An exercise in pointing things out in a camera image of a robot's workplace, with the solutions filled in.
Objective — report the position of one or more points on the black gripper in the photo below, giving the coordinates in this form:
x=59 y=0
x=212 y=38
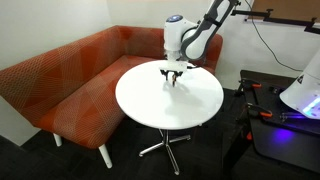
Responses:
x=171 y=71

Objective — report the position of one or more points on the orange and black pen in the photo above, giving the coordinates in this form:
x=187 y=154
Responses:
x=173 y=83

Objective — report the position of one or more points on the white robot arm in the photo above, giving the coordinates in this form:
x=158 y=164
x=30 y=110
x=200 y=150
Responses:
x=173 y=36

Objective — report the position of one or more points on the chrome table base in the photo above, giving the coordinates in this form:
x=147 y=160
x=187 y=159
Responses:
x=165 y=143

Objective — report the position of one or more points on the small black block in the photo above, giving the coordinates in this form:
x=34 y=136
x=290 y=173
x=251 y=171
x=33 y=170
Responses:
x=276 y=90

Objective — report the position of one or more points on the orange patterned corner sofa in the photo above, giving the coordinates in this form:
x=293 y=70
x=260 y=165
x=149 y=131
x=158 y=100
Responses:
x=66 y=83

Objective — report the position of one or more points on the black robot cart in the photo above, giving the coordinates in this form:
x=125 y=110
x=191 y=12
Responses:
x=276 y=150

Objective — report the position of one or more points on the black camera boom rail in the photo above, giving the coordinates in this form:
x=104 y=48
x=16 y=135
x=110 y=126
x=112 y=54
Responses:
x=283 y=20

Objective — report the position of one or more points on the brown wall board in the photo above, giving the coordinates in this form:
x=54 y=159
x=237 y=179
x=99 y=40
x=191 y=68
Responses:
x=293 y=8

